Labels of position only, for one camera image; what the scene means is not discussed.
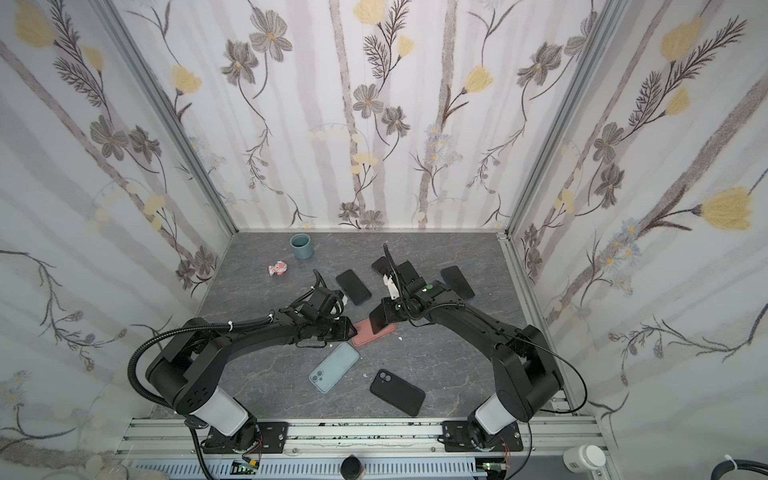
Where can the pink pig figurine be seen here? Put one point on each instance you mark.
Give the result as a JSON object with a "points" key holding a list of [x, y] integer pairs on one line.
{"points": [[277, 269]]}

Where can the blue-edged smartphone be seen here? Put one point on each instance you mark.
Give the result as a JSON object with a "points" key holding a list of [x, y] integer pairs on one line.
{"points": [[353, 287]]}

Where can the pink phone case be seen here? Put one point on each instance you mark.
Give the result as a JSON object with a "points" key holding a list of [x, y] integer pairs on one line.
{"points": [[365, 334]]}

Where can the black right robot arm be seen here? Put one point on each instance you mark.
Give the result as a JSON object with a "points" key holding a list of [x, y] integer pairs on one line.
{"points": [[525, 370]]}

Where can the teal ceramic cup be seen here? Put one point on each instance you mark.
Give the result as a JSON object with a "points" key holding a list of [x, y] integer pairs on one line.
{"points": [[302, 246]]}

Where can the black smartphone far right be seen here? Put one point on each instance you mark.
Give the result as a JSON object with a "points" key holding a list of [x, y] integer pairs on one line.
{"points": [[455, 279]]}

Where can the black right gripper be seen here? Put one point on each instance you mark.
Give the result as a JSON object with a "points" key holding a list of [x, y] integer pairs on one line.
{"points": [[387, 309]]}

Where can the light blue phone case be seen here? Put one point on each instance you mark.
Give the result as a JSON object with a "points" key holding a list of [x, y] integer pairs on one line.
{"points": [[334, 367]]}

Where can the black knob on rail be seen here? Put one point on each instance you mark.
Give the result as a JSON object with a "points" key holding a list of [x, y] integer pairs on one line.
{"points": [[351, 468]]}

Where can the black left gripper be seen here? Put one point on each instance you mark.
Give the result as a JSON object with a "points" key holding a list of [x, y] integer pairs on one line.
{"points": [[345, 332]]}

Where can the black phone case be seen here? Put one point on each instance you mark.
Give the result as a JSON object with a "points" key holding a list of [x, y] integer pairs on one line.
{"points": [[397, 392]]}

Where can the white cylinder device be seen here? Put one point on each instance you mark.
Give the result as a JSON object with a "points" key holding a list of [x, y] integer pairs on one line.
{"points": [[584, 458]]}

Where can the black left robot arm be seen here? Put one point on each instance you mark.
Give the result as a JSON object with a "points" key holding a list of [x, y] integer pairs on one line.
{"points": [[181, 368]]}

